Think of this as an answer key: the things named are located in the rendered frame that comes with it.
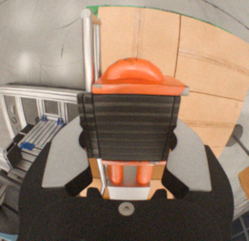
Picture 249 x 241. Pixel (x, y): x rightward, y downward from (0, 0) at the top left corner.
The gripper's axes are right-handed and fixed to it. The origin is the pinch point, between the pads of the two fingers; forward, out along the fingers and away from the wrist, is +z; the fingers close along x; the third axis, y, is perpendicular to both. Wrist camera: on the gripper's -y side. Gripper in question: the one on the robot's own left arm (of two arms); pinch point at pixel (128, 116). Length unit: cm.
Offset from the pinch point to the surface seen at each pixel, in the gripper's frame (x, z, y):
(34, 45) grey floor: -98, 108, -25
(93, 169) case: -11.6, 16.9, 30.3
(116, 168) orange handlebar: -1.3, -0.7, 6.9
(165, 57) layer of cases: 18, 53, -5
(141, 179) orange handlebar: 1.9, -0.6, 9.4
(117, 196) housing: -1.3, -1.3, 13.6
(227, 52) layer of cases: 57, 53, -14
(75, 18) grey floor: -48, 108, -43
